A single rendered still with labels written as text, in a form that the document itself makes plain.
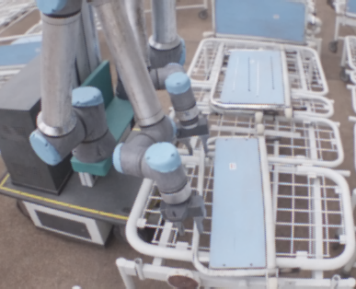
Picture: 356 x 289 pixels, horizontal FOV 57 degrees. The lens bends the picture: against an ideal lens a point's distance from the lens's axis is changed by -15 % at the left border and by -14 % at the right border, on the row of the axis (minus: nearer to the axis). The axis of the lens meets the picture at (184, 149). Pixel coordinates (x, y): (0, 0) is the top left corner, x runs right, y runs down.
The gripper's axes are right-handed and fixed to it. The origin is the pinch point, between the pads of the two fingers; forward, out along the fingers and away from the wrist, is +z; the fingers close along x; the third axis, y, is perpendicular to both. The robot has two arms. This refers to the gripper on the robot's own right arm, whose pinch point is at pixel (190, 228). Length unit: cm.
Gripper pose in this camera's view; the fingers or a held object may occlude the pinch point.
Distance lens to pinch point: 125.2
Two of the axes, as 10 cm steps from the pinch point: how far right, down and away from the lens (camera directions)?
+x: -9.6, 1.4, 2.2
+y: 0.8, -6.4, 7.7
